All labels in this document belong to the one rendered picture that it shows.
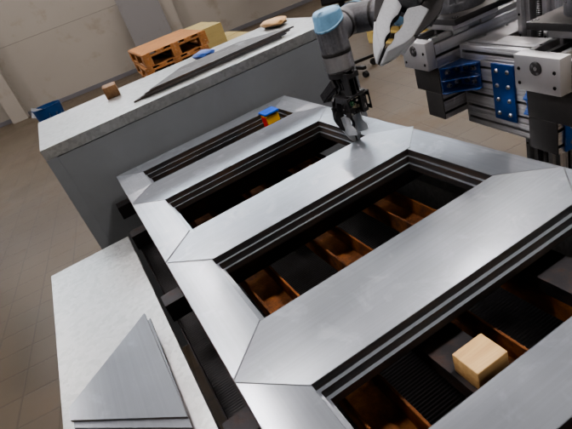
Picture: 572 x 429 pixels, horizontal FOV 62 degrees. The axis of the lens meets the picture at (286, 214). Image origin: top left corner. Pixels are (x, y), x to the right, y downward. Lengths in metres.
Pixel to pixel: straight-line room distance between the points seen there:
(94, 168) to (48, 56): 9.05
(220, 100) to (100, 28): 8.94
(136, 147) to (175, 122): 0.17
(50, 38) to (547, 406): 10.60
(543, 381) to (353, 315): 0.28
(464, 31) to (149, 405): 1.38
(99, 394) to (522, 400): 0.74
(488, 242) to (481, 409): 0.33
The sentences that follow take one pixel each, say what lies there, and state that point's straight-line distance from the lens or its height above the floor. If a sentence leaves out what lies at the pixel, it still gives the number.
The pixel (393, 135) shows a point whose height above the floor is 0.86.
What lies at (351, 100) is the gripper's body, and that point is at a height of 0.99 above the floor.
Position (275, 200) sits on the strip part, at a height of 0.86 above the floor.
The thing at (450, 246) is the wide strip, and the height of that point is 0.86.
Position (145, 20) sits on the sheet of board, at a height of 0.88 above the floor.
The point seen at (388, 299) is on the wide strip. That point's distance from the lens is 0.80.
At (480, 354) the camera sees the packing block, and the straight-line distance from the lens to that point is 0.77.
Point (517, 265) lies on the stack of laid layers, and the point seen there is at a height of 0.83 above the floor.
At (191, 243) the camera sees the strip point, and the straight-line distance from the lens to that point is 1.16.
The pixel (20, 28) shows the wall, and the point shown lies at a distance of 10.89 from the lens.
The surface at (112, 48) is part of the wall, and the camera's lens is 10.82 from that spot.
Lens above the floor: 1.40
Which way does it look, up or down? 29 degrees down
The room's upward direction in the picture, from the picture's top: 21 degrees counter-clockwise
